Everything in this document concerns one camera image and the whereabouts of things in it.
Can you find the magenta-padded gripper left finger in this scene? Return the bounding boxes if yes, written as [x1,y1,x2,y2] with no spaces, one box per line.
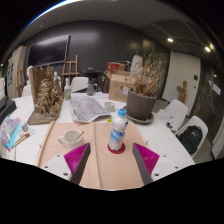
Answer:
[42,142,92,185]

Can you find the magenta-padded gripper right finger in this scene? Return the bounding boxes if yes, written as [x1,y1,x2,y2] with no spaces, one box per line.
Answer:
[132,142,184,186]

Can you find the white blue-capped drink bottle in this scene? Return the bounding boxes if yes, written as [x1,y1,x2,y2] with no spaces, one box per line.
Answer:
[108,108,129,152]

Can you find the white ceramic mug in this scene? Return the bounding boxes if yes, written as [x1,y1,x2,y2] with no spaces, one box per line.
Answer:
[57,129,85,150]

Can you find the wooden stir stick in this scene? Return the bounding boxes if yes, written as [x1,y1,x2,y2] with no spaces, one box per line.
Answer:
[73,130,85,144]

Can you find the beige wooden-framed drawing board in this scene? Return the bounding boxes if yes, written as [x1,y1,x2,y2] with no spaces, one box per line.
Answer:
[34,120,149,190]

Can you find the flat round red coaster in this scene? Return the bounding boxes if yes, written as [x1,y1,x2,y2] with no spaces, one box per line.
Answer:
[106,142,127,155]

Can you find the grey round pot saucer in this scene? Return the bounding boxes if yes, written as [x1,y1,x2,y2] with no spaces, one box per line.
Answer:
[121,106,155,125]

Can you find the loose papers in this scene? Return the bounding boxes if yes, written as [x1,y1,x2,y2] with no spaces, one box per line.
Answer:
[157,109,174,129]

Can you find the black backpack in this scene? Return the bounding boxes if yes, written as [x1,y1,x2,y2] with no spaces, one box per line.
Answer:
[176,125,203,155]

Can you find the printed newspaper sheet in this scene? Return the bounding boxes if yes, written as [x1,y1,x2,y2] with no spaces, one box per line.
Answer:
[68,94,112,124]

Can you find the grey pot with dried plant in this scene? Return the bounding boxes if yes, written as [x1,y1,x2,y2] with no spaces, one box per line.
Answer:
[125,53,164,121]

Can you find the wooden paintbrush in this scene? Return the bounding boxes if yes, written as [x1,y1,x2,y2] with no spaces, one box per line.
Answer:
[11,129,36,149]

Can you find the white shell chair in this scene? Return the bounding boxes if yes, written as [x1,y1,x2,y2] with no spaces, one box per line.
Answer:
[158,98,189,131]
[70,76,90,93]
[174,115,209,158]

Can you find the small white cup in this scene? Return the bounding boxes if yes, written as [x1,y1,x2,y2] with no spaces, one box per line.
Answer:
[104,101,116,113]

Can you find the small paint jar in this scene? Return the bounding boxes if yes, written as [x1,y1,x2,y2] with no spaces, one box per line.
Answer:
[20,121,29,133]

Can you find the pale green spray bottle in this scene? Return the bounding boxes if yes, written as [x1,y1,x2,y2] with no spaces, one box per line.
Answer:
[64,77,72,101]

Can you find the golden relief sculpture on wood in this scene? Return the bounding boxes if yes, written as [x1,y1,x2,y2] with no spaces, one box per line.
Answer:
[27,66,65,126]

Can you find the clear glass bottle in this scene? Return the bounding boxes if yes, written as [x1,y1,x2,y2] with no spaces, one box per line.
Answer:
[86,81,95,97]

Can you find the colourful book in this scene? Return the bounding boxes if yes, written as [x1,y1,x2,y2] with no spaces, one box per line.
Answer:
[0,115,22,153]

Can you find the wooden figure sculpture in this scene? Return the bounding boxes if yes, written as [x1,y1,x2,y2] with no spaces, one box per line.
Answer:
[176,80,188,104]

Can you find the brown cardboard box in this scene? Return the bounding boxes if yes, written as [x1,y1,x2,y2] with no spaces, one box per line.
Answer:
[108,71,134,103]

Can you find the white plaster bust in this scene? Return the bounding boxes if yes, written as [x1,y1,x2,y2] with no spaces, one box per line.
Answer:
[53,70,62,88]
[26,65,34,86]

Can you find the black flat case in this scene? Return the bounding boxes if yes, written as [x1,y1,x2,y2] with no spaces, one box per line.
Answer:
[0,96,18,124]

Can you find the wooden easel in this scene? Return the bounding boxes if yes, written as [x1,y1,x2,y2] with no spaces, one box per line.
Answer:
[60,54,80,91]
[15,61,26,98]

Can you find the white plaster torso statue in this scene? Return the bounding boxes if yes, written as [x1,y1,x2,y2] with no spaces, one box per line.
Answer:
[130,54,144,76]

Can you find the red box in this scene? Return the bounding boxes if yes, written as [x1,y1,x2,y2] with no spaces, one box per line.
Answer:
[106,61,126,75]

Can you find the white display board with pictures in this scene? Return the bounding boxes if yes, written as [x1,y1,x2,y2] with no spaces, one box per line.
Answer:
[6,45,28,99]

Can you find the dark wall screen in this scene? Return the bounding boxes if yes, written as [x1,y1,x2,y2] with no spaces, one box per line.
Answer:
[27,34,71,68]

